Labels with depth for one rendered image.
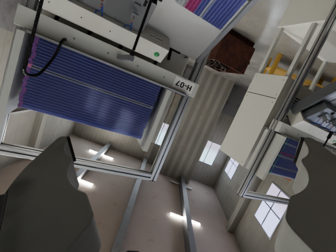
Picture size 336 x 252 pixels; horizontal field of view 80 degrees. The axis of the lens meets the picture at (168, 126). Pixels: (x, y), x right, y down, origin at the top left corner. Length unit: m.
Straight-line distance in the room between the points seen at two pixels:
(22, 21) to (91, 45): 0.23
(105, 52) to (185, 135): 9.52
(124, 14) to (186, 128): 9.51
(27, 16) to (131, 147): 10.75
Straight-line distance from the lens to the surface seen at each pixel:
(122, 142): 11.48
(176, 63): 1.16
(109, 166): 1.09
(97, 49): 0.92
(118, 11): 0.87
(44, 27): 0.94
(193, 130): 10.28
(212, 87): 10.19
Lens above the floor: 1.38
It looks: 10 degrees up
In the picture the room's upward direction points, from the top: 158 degrees counter-clockwise
